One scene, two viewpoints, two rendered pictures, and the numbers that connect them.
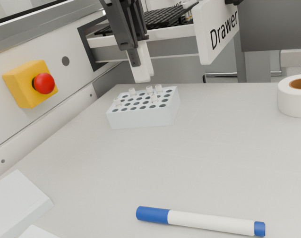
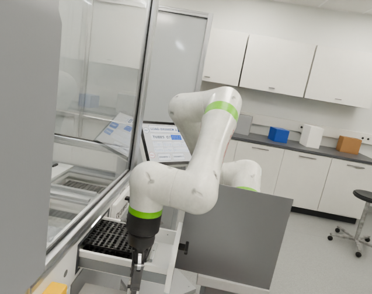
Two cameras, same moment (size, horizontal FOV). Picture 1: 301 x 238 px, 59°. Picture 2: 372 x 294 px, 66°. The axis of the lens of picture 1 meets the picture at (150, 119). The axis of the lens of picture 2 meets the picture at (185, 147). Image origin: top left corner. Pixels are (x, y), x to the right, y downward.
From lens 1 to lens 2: 0.60 m
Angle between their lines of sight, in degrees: 37
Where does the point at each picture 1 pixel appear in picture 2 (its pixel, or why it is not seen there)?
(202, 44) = (169, 282)
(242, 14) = not seen: hidden behind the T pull
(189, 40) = (159, 276)
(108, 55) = (93, 266)
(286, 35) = (202, 266)
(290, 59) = (202, 281)
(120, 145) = not seen: outside the picture
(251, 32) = (184, 258)
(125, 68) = not seen: hidden behind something
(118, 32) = (135, 283)
